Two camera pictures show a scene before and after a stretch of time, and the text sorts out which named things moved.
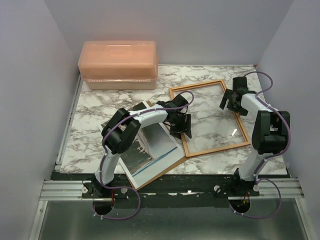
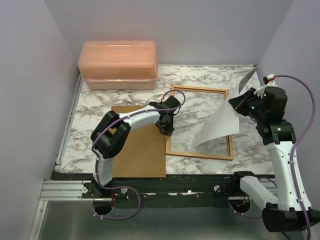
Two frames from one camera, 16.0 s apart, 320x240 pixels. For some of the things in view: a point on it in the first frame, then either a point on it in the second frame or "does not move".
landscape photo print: [152, 150] to [226, 123]
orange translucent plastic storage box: [118, 65] does not move
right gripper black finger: [227, 95] to [239, 103]
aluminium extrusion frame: [59, 190] does not move
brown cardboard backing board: [163, 172] to [143, 155]
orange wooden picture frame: [246, 143] to [168, 147]
